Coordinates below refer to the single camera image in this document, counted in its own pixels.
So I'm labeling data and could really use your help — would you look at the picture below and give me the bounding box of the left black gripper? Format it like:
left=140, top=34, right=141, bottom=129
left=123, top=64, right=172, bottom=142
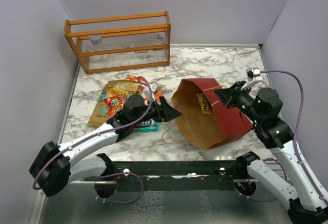
left=132, top=95, right=181, bottom=126

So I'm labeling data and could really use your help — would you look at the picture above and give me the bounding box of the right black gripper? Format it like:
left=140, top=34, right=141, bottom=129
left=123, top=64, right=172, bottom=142
left=215, top=80, right=263, bottom=125

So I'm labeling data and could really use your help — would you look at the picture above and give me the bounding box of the teal Fox's candy bag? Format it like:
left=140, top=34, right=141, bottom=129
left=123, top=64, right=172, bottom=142
left=134, top=119, right=159, bottom=132

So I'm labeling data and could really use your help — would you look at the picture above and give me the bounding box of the orange silver snack packet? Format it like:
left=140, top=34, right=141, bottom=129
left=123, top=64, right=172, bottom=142
left=141, top=86, right=163, bottom=105

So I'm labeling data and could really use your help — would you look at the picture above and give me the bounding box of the red brown paper bag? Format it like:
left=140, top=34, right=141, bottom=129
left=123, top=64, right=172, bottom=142
left=161, top=78, right=253, bottom=150

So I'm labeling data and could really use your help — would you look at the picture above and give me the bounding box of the orange white snack packet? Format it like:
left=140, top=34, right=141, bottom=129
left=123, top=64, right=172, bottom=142
left=127, top=75, right=144, bottom=92

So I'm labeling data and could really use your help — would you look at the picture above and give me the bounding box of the red pretzel snack bag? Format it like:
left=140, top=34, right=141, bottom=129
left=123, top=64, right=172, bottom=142
left=104, top=94, right=127, bottom=117

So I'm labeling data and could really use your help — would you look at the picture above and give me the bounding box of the gold teal chips bag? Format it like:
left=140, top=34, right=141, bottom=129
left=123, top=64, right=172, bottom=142
left=87, top=80, right=139, bottom=127

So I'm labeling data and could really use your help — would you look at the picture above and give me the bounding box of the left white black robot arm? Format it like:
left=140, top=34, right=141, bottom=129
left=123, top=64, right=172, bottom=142
left=29, top=94, right=181, bottom=196

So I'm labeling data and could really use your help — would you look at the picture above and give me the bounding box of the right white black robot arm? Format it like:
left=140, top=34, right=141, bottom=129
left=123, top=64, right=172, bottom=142
left=214, top=81, right=327, bottom=223

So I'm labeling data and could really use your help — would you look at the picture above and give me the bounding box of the yellow M&M's candy bag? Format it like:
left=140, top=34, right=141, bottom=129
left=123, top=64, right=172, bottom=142
left=196, top=93, right=211, bottom=115

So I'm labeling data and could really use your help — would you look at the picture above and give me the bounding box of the orange wooden rack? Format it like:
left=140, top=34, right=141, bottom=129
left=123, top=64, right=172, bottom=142
left=64, top=11, right=171, bottom=74

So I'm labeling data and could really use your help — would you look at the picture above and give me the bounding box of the small patterned cup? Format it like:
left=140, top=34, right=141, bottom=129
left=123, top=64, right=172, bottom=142
left=89, top=34, right=103, bottom=46

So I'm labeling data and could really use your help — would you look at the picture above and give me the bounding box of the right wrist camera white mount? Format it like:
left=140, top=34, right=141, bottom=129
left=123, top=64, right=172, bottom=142
left=241, top=68, right=263, bottom=90

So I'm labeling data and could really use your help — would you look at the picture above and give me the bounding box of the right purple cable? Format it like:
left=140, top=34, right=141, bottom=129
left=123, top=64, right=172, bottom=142
left=234, top=70, right=328, bottom=206

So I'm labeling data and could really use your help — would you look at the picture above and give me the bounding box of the purple cable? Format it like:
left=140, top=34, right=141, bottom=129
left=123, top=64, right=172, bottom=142
left=234, top=70, right=328, bottom=206
left=32, top=76, right=153, bottom=205

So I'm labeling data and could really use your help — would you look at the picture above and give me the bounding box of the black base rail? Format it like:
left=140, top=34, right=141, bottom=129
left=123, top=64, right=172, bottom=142
left=94, top=160, right=256, bottom=196

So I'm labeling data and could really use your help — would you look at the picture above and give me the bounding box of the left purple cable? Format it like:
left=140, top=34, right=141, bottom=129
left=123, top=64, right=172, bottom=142
left=32, top=76, right=153, bottom=205

